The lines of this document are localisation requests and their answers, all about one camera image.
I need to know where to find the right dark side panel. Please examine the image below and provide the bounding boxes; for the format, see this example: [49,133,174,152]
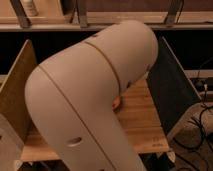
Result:
[146,37,201,139]

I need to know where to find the black floor cables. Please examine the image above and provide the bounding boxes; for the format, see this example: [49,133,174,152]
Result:
[173,56,213,171]

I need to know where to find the white bottle on shelf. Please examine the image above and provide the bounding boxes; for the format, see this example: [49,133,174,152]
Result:
[23,0,38,17]

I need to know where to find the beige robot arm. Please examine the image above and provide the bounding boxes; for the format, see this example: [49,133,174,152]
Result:
[25,20,158,171]

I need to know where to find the left wooden side panel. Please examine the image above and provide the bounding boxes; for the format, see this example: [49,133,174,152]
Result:
[0,39,39,171]

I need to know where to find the orange brown bowl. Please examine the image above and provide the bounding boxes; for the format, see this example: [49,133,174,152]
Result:
[112,97,121,110]

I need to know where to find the wooden back shelf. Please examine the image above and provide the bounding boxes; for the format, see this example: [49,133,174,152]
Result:
[0,0,213,32]

